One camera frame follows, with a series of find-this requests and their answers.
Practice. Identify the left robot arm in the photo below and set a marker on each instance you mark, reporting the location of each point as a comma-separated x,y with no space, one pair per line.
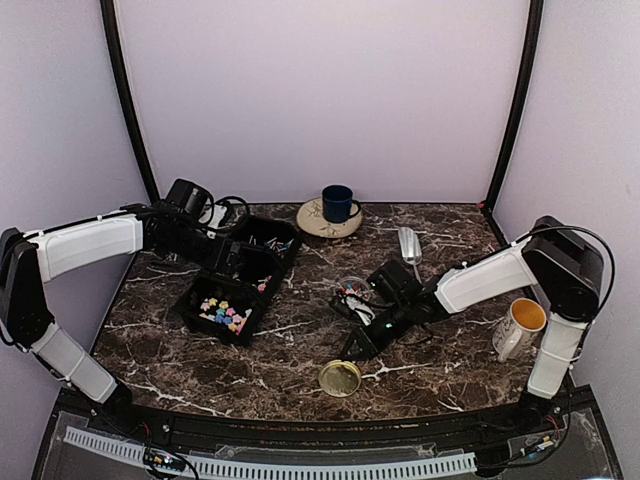
188,222

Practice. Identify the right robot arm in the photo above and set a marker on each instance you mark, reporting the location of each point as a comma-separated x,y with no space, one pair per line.
573,267

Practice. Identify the clear plastic jar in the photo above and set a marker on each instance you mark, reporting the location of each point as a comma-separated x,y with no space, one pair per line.
356,286

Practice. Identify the beige ceramic plate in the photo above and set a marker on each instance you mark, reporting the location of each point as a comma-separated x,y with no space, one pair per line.
310,220

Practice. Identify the black frame post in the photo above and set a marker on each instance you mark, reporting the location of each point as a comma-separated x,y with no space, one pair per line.
521,88
119,71

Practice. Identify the white slotted cable duct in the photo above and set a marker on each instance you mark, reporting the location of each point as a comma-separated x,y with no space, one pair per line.
202,467

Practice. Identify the white mug yellow inside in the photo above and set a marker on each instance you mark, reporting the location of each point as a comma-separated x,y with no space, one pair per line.
518,328

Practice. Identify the black three-compartment candy tray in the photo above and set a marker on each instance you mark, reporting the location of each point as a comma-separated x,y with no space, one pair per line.
230,306

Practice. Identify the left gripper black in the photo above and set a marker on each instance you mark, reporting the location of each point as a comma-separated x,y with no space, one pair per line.
227,267

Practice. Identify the dark blue mug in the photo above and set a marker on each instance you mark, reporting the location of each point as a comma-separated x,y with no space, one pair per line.
338,204

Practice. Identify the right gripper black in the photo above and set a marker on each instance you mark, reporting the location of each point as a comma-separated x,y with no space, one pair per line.
368,342

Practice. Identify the left black frame post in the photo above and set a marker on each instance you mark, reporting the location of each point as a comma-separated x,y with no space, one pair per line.
119,71

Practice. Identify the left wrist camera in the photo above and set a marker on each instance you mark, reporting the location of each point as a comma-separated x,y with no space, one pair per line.
216,217

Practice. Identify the gold jar lid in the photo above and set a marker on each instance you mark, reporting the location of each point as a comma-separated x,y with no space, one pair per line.
339,378

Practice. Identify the right black frame post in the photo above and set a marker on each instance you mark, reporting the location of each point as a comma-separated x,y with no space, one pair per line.
521,88

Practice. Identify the metal scoop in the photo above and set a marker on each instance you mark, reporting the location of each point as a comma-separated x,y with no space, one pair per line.
411,251

